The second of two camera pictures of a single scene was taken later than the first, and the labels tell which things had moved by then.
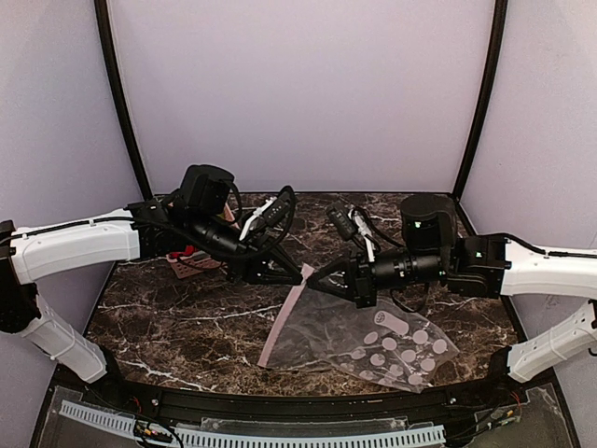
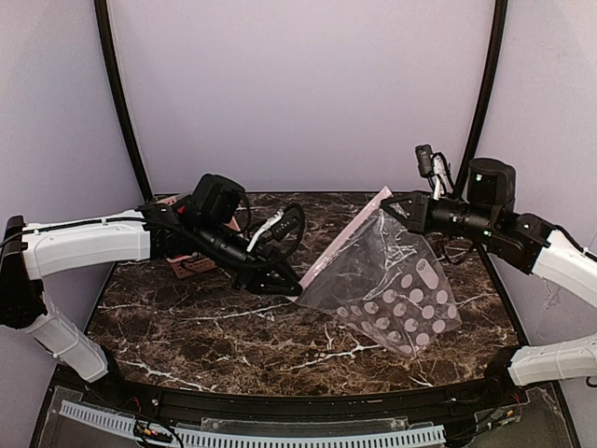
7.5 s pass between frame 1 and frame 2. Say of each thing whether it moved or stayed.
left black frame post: stayed
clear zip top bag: moved
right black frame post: stayed
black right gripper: moved
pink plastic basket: stayed
